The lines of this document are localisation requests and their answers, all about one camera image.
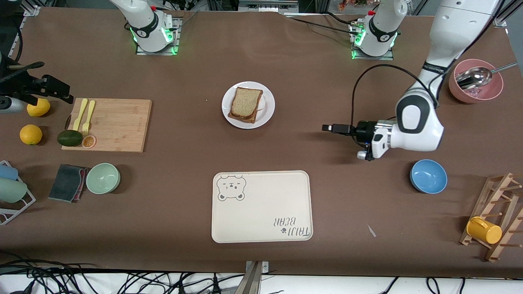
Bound aluminium corner bracket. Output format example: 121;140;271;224
492;6;513;28
22;0;41;17

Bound round white plate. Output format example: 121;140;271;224
221;81;275;130

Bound wooden cup drying rack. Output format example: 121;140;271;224
458;172;523;263

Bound large metal spoon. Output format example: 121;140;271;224
456;62;519;90

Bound pale green cup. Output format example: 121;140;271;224
0;178;28;204

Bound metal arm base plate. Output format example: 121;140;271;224
349;20;395;61
135;16;182;56

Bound light blue cup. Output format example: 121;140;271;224
0;164;19;181

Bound white wire rack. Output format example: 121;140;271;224
0;160;36;226

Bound blue bowl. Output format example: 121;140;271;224
410;159;448;194

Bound cream tray with bear print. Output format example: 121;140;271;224
211;170;314;244

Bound pale yellow plastic fork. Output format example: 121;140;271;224
82;100;96;136

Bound dark green avocado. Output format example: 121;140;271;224
57;129;84;147

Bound grey metal mounting bracket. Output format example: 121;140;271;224
234;261;270;294

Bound pale yellow plastic knife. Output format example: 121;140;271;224
73;98;88;132

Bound tangled black cable bundle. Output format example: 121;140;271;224
0;253;246;294

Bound pink folded cloth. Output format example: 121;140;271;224
74;167;89;203

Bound wooden cutting board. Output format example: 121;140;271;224
61;99;152;154

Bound dark grey folded cloth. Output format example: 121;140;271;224
48;164;88;203

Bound black cable on table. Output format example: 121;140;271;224
284;11;360;36

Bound pink ribbed bowl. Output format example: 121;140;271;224
449;59;504;104

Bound yellow lemon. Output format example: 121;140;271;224
27;98;51;118
20;124;43;145

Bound orange artificial flowers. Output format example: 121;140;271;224
337;0;370;11

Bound pale green bowl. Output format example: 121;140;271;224
85;163;121;195

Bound bread slice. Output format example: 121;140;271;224
230;87;264;119
228;98;259;124

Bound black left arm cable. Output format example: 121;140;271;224
351;64;427;135

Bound yellow mug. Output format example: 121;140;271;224
466;216;503;245

